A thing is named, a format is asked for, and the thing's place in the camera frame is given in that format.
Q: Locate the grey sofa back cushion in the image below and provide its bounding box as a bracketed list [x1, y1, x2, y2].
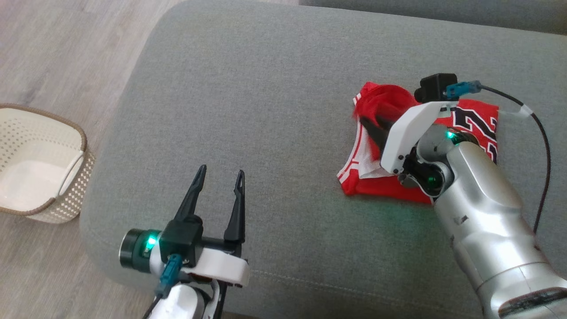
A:
[299, 0, 567, 36]

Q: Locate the red white basketball jersey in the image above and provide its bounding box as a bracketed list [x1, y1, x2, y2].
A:
[337, 82, 500, 205]

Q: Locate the cream woven laundry basket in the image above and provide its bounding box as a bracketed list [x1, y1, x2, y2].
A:
[0, 103, 96, 223]

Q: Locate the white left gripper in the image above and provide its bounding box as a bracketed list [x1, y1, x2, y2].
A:
[120, 165, 249, 288]

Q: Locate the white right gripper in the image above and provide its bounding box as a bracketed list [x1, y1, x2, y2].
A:
[359, 101, 459, 174]

